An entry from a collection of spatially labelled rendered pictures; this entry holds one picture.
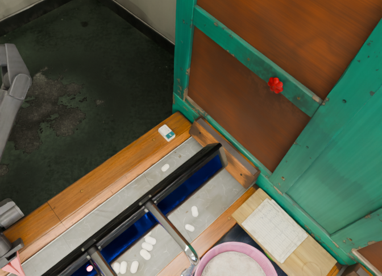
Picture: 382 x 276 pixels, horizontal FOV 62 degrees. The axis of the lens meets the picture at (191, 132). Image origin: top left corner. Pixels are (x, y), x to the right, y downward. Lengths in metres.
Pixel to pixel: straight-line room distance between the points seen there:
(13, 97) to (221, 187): 0.72
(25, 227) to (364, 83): 1.02
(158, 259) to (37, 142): 1.37
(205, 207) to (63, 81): 1.65
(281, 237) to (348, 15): 0.72
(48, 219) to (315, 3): 0.97
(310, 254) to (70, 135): 1.61
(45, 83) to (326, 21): 2.11
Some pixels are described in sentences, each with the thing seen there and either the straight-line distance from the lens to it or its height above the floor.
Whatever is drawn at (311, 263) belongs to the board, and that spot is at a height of 0.78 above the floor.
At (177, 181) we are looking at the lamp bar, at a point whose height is 1.11.
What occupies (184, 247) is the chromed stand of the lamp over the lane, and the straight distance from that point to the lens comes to 0.71.
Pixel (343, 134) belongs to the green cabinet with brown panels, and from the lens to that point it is 0.80.
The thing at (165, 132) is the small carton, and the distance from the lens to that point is 1.21.
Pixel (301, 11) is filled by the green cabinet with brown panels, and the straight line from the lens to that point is 0.70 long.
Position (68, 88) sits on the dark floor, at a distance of 2.44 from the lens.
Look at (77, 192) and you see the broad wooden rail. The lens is 1.16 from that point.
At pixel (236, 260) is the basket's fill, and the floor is 0.73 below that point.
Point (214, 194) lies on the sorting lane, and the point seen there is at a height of 0.74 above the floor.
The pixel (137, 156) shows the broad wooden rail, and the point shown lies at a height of 0.76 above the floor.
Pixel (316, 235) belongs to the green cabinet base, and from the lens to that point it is 1.16.
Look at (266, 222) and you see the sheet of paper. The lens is 1.12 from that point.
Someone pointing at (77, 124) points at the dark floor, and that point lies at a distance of 2.23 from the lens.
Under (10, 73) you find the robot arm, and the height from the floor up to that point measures 1.14.
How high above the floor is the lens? 1.81
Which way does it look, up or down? 58 degrees down
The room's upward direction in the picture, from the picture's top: 8 degrees clockwise
